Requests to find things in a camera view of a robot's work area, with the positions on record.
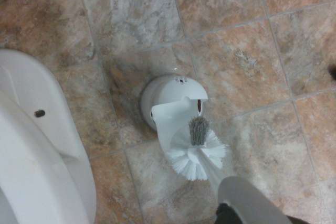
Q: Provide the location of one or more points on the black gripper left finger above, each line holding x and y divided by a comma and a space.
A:
225, 214

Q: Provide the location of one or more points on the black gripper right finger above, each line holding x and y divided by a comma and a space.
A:
298, 221

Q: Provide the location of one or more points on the white toilet brush holder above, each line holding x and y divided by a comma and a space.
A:
168, 90

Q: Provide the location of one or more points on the white toilet bowl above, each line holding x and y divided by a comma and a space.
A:
39, 155

